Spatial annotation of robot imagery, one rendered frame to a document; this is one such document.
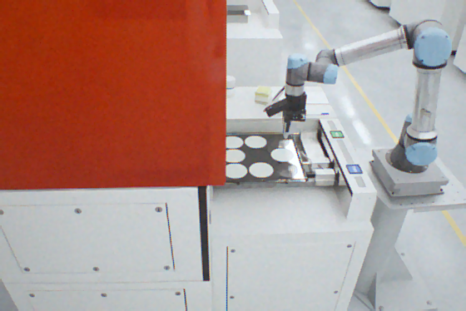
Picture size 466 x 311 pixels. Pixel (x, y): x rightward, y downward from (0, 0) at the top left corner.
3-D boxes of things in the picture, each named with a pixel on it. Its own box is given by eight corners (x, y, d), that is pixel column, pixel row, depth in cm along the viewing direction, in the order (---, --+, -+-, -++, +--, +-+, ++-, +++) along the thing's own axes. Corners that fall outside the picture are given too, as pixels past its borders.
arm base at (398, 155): (417, 151, 179) (423, 133, 173) (428, 171, 167) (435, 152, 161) (385, 150, 180) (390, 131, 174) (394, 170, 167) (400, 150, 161)
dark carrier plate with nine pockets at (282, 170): (220, 181, 160) (220, 180, 159) (218, 135, 188) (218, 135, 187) (304, 180, 161) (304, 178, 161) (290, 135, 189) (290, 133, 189)
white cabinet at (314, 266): (214, 348, 192) (210, 238, 145) (211, 215, 271) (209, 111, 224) (339, 342, 196) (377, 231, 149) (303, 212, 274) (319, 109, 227)
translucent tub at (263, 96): (254, 103, 200) (254, 91, 196) (258, 96, 206) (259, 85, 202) (268, 106, 198) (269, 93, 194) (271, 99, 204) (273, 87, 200)
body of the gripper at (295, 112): (304, 123, 160) (308, 96, 153) (284, 124, 159) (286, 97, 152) (300, 114, 166) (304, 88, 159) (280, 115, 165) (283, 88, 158)
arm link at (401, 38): (437, 7, 140) (312, 46, 161) (442, 15, 131) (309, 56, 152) (443, 37, 145) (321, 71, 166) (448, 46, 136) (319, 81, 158)
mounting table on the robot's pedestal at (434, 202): (420, 165, 205) (427, 145, 198) (465, 224, 169) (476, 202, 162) (340, 169, 201) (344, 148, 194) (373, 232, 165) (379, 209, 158)
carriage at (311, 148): (314, 186, 165) (315, 180, 163) (298, 139, 195) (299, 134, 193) (333, 185, 165) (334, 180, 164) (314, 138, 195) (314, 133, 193)
